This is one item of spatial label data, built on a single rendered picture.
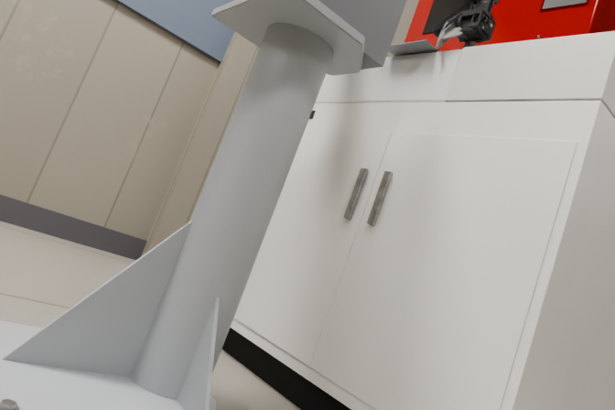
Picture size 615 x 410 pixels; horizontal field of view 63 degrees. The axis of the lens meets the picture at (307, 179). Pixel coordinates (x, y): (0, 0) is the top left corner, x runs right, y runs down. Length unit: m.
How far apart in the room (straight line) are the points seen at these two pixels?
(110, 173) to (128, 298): 1.92
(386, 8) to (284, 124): 0.37
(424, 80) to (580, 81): 0.39
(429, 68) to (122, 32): 1.99
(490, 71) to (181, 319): 0.86
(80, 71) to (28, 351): 2.04
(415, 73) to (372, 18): 0.25
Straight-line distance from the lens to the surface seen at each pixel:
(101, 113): 2.90
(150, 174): 2.98
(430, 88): 1.31
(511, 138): 1.12
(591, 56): 1.15
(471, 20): 1.38
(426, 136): 1.24
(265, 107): 1.04
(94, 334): 1.05
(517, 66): 1.21
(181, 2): 3.09
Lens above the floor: 0.35
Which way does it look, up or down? 8 degrees up
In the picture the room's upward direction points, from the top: 20 degrees clockwise
